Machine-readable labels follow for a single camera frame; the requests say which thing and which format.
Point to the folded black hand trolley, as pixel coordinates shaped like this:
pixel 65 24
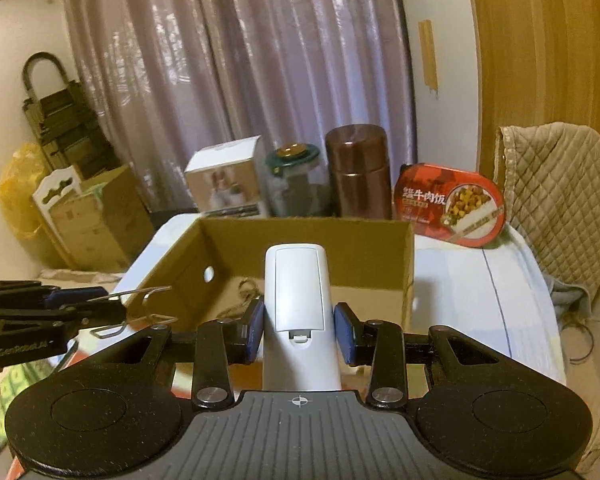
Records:
pixel 65 126

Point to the red instant rice meal box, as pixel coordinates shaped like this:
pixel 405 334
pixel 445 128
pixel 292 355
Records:
pixel 454 206

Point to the grey cloth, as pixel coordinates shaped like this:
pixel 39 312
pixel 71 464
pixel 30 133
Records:
pixel 568 299

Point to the mauve curtain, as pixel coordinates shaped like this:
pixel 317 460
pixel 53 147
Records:
pixel 170 77

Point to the flattened cardboard boxes stack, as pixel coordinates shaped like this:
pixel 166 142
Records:
pixel 101 223

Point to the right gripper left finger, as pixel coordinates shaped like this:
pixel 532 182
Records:
pixel 220 344

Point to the yellow plastic bag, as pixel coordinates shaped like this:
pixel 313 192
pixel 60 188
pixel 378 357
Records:
pixel 19 179

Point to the glass jar green lid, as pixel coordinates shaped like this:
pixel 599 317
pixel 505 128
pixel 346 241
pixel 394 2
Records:
pixel 297 181

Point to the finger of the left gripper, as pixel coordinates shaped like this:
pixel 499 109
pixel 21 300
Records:
pixel 65 296
pixel 95 314

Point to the brown metal thermos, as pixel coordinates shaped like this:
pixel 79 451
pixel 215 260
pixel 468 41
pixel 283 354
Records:
pixel 359 169

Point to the white product box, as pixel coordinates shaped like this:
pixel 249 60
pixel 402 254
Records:
pixel 227 178

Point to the wooden door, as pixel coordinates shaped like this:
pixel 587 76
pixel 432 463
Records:
pixel 538 62

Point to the brown cardboard box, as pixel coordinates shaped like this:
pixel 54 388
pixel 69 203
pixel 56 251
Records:
pixel 191 268

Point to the metal wire rack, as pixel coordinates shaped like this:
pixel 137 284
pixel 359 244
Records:
pixel 144 313

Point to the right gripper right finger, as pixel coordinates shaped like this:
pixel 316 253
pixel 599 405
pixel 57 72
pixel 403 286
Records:
pixel 380 346

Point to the long white remote control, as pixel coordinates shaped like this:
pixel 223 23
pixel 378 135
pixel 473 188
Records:
pixel 299 344

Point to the beige quilted chair cover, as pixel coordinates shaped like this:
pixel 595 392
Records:
pixel 551 186

